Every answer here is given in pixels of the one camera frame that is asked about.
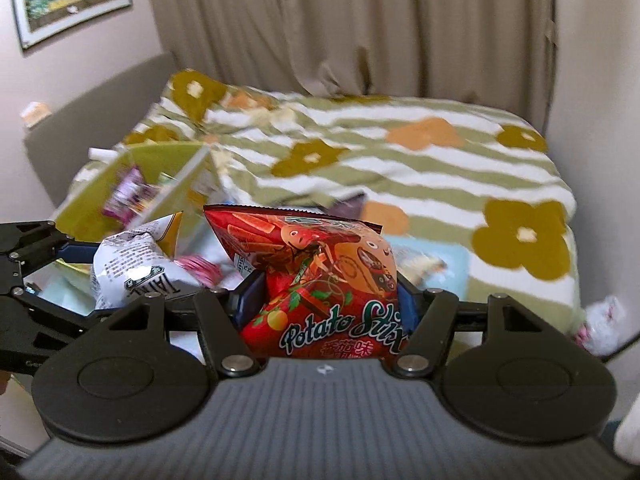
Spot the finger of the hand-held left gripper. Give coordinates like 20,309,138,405
0,219,102,287
0,287,115,362

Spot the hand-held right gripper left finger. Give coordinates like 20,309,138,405
107,270,267,379

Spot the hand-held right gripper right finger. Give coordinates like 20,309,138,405
392,280,546,380

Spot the green cardboard box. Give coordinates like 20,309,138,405
52,141,223,266

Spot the white black print snack bag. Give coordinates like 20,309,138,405
91,212,221,311

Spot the red potato stick bag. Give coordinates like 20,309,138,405
202,204,418,361

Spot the pink snack packet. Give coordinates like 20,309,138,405
175,254,224,289

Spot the dark purple snack packet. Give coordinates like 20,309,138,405
322,191,370,222

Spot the grey upholstered headboard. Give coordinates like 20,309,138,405
22,51,177,207

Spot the floral striped blanket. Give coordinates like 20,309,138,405
55,67,585,337

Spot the small cardboard box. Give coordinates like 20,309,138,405
21,102,52,129

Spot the white pink plastic bag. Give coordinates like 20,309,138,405
574,294,627,357

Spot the white cloth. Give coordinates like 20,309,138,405
612,399,640,467

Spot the beige curtain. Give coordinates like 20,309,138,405
140,0,559,133

